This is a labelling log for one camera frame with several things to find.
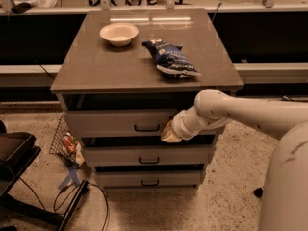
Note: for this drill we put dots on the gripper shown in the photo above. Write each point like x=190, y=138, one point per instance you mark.
x=182, y=124

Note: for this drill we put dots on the grey top drawer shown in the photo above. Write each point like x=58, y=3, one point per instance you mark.
x=118, y=123

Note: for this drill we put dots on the grey drawer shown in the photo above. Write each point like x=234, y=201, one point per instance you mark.
x=118, y=123
x=148, y=155
x=149, y=178

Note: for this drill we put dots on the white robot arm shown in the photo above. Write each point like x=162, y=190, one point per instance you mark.
x=285, y=195

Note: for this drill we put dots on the grey middle drawer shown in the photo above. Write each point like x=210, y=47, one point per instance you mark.
x=148, y=155

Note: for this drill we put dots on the grey drawer cabinet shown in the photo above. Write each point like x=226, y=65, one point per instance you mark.
x=98, y=76

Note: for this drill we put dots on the grey bottom drawer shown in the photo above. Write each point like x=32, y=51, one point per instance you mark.
x=149, y=178

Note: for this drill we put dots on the blue chip bag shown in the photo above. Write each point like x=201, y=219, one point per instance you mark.
x=169, y=59

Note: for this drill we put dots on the red soda can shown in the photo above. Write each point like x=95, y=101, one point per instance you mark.
x=68, y=143

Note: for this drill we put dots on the black leg bottom right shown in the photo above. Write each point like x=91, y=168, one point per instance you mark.
x=258, y=192

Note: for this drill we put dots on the white paper bowl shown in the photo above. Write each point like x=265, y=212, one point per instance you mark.
x=119, y=34

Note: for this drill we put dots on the wire mesh basket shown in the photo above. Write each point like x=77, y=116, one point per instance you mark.
x=57, y=148

